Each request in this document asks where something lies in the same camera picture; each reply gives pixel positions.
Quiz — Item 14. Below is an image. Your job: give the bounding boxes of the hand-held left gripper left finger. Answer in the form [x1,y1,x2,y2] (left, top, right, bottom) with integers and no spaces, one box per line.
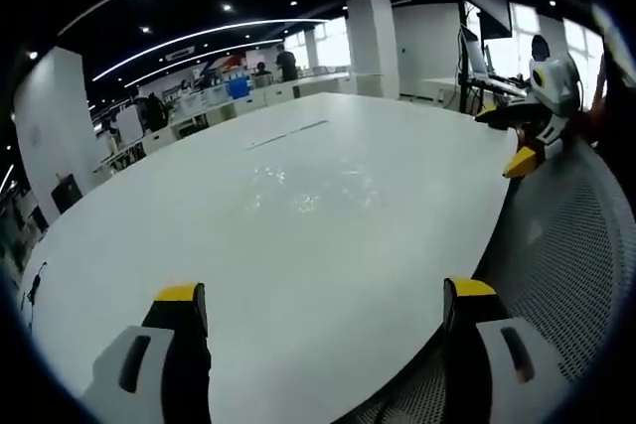
[81,282,215,424]

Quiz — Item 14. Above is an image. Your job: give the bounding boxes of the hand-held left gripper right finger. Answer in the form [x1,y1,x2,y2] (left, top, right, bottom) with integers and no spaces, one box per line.
[441,276,567,424]

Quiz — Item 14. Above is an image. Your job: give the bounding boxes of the person's right hand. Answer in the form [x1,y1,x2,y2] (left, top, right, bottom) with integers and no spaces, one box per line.
[568,54,611,145]

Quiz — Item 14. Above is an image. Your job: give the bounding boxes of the open laptop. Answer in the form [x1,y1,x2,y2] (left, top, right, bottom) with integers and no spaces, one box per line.
[463,38,493,78]

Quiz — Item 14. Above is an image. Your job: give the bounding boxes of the grey mesh office chair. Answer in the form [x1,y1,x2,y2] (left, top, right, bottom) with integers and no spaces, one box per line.
[342,143,636,424]

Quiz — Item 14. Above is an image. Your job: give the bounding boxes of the black monitor screen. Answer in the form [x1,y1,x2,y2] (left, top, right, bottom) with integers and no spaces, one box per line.
[449,0,514,42]

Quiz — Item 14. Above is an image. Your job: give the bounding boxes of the black chair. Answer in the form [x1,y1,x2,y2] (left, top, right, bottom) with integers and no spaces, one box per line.
[51,173,84,215]

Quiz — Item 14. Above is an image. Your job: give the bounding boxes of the blue storage box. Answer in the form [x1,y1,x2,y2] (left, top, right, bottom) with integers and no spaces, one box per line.
[226,78,250,101]

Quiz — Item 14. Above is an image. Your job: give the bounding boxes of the thin black cable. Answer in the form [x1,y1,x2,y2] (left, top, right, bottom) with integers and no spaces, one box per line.
[23,259,50,309]

